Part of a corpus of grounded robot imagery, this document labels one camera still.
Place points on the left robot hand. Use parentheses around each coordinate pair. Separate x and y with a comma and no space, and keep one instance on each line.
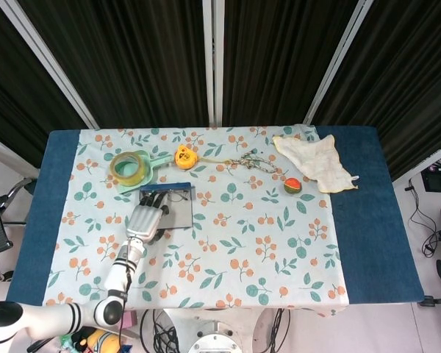
(143,220)

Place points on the blue cardboard box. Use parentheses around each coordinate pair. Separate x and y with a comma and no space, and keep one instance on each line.
(180,217)

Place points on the black rimmed eyeglasses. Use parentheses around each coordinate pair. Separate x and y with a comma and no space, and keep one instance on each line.
(179,198)

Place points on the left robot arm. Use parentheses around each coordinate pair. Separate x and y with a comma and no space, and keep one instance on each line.
(115,274)

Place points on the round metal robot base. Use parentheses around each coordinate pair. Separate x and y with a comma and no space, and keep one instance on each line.
(215,340)

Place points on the mint green plastic scoop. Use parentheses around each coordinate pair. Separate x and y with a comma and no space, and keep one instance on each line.
(148,173)

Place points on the clear packing tape roll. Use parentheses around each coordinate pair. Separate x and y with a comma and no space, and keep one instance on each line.
(114,173)

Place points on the yellow tape measure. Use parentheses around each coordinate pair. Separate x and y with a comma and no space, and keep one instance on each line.
(184,157)

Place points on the floral fruit tablecloth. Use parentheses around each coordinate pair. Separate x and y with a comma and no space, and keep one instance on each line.
(242,239)

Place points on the yellow plush toy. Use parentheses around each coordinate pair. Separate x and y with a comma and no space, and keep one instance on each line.
(99,342)

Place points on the orange green ball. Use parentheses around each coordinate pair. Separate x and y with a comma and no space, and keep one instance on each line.
(292,185)

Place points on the black pleated curtain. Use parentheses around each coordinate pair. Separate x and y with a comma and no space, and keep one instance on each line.
(408,81)
(279,62)
(139,62)
(14,92)

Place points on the white towel yellow edge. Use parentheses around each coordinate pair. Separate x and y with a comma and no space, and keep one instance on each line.
(316,162)

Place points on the blue table cover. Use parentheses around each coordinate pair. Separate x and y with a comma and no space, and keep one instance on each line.
(367,220)

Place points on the black monitor device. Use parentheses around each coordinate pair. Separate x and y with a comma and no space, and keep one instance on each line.
(439,180)

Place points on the white frame post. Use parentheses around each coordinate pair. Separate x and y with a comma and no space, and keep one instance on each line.
(51,66)
(422,165)
(338,62)
(11,156)
(213,62)

